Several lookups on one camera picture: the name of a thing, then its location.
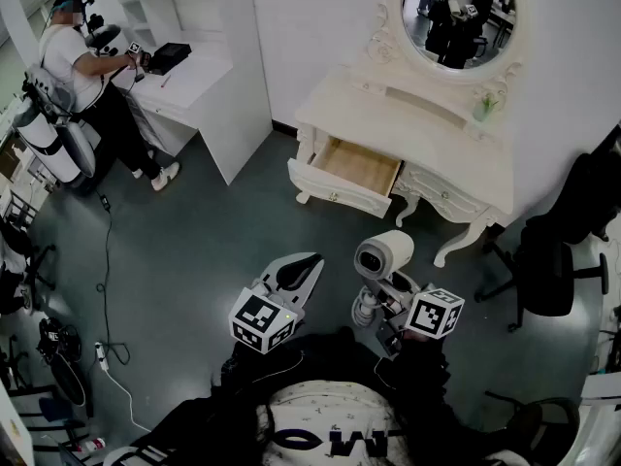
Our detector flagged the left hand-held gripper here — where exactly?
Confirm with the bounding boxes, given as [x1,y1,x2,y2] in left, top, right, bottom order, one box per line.
[227,251,326,356]

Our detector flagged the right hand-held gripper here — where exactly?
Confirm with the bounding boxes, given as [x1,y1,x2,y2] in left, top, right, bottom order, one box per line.
[358,269,466,359]

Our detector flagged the cream wooden drawer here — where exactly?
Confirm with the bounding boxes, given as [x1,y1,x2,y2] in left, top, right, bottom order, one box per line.
[286,135,405,220]

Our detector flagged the person's left forearm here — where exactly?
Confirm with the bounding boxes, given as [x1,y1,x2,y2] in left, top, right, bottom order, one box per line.
[211,331,316,410]

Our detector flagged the person's right forearm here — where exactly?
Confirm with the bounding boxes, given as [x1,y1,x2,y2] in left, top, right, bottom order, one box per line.
[374,330,455,410]

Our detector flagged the person's torso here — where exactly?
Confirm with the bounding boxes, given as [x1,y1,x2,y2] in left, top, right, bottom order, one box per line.
[104,379,530,466]

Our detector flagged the cream ornate dressing table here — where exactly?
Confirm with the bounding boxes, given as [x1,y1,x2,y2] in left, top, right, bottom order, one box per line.
[286,0,530,269]

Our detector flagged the black office chair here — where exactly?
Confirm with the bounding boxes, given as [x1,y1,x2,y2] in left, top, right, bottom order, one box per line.
[474,152,611,334]

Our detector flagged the black mesh chair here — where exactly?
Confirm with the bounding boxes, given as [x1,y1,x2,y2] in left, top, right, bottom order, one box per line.
[483,389,583,455]

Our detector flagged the white desk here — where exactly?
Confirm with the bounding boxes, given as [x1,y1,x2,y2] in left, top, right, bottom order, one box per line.
[110,36,274,186]

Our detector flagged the small green plant vase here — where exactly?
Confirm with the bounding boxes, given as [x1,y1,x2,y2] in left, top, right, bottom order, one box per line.
[472,91,501,123]

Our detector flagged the white power strip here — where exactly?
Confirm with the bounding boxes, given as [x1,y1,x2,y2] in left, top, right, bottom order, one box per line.
[93,341,112,373]

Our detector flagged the black jacket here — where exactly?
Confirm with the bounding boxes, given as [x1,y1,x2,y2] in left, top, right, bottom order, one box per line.
[524,136,621,248]

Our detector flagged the black tripod equipment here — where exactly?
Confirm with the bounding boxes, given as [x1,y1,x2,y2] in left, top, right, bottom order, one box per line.
[35,315,95,419]

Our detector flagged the black box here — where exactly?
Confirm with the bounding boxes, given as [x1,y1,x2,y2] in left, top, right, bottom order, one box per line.
[147,42,193,77]

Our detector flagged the white and grey chair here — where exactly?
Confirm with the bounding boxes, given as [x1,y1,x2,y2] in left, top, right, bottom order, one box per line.
[11,109,98,184]

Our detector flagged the round cream framed mirror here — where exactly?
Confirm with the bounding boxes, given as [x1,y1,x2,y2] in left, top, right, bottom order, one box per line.
[387,0,529,85]

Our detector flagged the black cable with adapter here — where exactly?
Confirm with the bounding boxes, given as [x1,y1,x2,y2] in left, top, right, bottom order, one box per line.
[93,190,131,366]

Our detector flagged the white cable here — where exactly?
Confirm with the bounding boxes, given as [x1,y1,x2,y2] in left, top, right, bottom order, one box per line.
[102,367,152,435]

